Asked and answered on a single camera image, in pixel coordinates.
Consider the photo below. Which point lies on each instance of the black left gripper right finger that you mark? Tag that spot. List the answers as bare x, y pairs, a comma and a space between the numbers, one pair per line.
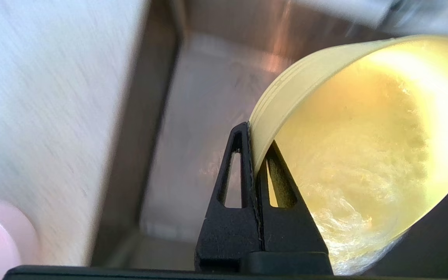
294, 241

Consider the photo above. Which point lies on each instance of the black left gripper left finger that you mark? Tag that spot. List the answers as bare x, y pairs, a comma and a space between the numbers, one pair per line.
228, 241

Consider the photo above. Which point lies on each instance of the stainless steel sink basin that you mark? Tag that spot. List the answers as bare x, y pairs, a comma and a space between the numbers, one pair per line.
193, 136

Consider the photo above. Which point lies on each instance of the yellow plastic bowl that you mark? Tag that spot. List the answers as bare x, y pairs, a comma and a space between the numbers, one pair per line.
364, 155

